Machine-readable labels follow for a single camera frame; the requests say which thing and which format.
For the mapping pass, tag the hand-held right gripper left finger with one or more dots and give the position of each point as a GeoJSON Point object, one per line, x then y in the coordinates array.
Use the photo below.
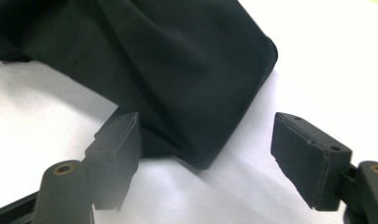
{"type": "Point", "coordinates": [115, 161]}

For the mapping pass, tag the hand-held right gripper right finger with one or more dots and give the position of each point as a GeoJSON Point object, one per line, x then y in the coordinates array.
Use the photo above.
{"type": "Point", "coordinates": [308, 158]}

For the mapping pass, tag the black pants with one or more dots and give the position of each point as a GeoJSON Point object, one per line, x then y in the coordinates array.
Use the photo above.
{"type": "Point", "coordinates": [177, 62]}

